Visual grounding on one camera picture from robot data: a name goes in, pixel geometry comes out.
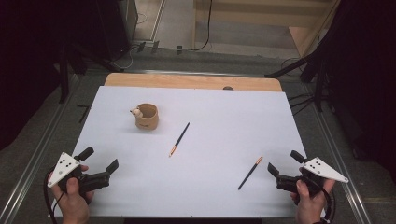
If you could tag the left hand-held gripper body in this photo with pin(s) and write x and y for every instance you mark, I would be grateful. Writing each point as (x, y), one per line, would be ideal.
(65, 166)

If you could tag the wooden table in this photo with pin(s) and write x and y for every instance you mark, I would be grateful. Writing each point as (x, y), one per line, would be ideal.
(174, 81)

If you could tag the wooden platform step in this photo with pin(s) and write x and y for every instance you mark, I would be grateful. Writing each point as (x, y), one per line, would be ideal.
(264, 14)

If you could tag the wooden pen holder with bear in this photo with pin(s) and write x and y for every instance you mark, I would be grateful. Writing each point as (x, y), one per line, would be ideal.
(151, 119)

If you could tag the person's right hand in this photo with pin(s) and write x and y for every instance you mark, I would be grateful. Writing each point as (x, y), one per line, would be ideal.
(308, 208)

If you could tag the dark pencil with orange end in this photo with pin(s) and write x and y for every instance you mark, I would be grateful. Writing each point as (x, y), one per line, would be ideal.
(180, 139)
(250, 173)

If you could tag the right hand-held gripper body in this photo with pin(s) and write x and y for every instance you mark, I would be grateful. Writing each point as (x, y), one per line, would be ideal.
(320, 169)

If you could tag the person's left hand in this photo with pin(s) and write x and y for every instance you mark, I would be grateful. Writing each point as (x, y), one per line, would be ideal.
(73, 205)

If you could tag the metal floor rail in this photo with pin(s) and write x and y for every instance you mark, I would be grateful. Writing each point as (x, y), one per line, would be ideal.
(34, 161)
(341, 161)

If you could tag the dark cabinet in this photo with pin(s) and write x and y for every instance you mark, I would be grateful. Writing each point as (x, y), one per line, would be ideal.
(124, 21)

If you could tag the black metal stand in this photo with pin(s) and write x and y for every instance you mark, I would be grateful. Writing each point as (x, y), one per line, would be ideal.
(319, 87)
(63, 81)

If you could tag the leaning wooden board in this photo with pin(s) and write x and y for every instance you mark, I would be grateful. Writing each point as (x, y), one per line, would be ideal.
(303, 39)

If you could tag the white table sheet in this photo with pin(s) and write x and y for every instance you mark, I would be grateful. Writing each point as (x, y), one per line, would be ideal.
(202, 109)

